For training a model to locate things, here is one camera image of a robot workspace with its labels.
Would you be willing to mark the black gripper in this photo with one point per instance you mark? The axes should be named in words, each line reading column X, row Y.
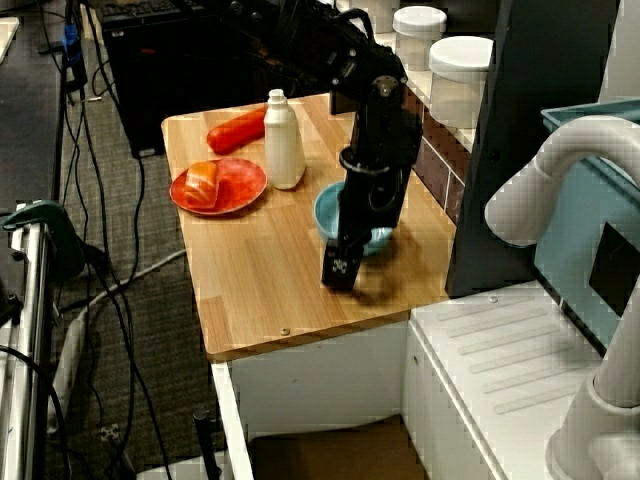
column 372, row 200

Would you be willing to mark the light blue bowl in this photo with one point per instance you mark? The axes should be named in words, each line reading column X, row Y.
column 327, row 210

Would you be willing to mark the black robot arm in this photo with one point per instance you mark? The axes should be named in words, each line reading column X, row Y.
column 320, row 40

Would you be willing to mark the white toy sink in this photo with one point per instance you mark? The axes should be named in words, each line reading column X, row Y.
column 475, row 350

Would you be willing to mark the white toy kitchen cabinet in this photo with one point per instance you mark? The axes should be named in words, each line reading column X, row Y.
column 320, row 380

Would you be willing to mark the orange plate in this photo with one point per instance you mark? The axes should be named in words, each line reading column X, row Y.
column 240, row 187

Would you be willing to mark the white toy detergent bottle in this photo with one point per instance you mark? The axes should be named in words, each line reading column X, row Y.
column 284, row 150

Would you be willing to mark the toy salmon sushi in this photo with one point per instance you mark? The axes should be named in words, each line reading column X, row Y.
column 201, row 185

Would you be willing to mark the red toy sausage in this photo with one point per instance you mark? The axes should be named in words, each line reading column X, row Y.
column 235, row 132

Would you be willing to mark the tall clear jar white lid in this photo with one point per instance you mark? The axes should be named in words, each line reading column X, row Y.
column 457, row 80

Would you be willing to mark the teal plastic bin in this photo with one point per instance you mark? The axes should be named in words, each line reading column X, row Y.
column 570, row 225

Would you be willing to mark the dark shelf unit tiled backsplash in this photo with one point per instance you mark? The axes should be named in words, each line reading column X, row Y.
column 540, row 125

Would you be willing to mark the small clear jar white lid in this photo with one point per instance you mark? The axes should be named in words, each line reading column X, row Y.
column 417, row 35

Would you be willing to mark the black computer case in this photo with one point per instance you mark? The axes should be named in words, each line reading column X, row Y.
column 165, row 80

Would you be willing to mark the dark green plastic object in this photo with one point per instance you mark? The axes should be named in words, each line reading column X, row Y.
column 55, row 230

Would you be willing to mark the grey toy faucet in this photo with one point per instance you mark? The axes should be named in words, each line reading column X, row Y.
column 620, row 380

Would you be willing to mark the silver metal rail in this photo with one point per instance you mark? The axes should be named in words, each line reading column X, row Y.
column 30, row 325

